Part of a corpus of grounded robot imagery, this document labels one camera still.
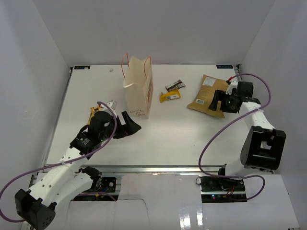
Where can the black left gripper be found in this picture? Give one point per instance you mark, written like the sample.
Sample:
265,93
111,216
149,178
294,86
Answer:
130,128

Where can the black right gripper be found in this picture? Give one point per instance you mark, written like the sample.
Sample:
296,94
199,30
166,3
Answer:
221,96

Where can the large tan chip bag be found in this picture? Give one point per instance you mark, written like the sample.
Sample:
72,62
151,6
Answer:
205,95

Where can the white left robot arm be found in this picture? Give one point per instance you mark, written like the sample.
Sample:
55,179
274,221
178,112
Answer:
38,204

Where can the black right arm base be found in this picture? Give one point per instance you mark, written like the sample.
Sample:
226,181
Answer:
221,190

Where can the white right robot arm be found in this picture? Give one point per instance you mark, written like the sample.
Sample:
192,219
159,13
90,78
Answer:
263,147

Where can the beige paper gift bag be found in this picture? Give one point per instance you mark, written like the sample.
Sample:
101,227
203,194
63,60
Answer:
138,85

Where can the right blue table label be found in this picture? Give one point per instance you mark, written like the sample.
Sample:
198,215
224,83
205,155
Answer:
224,66

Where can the blue table label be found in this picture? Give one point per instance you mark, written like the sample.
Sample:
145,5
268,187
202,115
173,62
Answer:
224,66
82,67

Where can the yellow M&M's candy pack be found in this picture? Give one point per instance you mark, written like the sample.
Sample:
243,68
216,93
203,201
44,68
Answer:
92,113

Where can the brown chocolate bar wrapper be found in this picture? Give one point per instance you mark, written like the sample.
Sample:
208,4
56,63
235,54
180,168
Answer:
176,85

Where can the yellow snack bar wrapper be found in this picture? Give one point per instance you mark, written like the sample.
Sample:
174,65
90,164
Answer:
171,95

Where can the left blue table label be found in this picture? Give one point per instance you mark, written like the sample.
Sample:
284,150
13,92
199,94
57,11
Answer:
82,67

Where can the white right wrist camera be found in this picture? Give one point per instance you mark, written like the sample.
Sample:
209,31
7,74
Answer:
232,83

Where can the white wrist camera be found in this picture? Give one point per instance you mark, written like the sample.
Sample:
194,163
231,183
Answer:
112,105
232,83

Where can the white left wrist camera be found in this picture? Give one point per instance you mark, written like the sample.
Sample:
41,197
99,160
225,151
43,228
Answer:
112,105

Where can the aluminium table front rail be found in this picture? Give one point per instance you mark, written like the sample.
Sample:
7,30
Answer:
147,169

